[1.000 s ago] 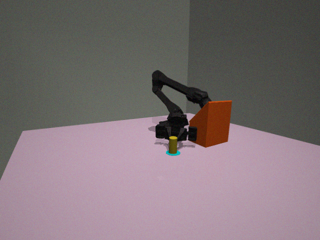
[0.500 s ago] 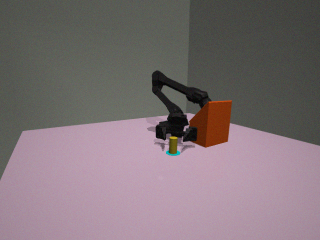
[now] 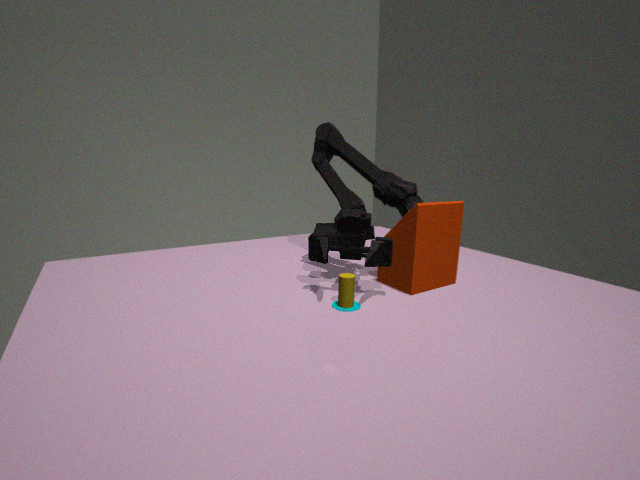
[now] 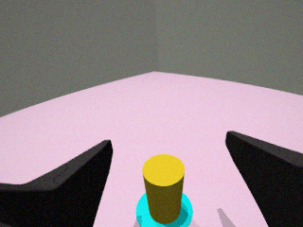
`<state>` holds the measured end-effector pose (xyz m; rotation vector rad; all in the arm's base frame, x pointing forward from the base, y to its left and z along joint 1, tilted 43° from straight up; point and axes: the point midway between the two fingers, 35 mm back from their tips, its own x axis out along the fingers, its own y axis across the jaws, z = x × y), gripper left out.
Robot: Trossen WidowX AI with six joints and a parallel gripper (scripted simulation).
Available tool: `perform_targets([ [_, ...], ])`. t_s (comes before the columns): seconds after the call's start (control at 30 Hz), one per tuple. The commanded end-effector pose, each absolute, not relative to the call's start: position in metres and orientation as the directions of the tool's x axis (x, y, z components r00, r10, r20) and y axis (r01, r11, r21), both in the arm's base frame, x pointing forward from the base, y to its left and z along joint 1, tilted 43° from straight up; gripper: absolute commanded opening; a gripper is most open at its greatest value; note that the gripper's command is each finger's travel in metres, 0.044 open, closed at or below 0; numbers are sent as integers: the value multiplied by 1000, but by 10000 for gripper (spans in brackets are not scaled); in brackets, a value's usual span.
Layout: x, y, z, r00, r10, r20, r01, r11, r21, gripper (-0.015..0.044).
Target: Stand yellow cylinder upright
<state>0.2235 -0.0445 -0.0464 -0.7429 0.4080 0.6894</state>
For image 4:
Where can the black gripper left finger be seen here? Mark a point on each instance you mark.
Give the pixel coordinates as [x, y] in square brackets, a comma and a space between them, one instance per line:
[68, 196]

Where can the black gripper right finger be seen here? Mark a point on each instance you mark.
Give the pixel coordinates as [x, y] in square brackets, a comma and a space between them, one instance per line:
[274, 176]

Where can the yellow cylinder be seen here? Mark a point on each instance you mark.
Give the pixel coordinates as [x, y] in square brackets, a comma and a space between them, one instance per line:
[164, 178]

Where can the cyan circle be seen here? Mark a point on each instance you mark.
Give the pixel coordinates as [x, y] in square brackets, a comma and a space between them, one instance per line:
[144, 218]

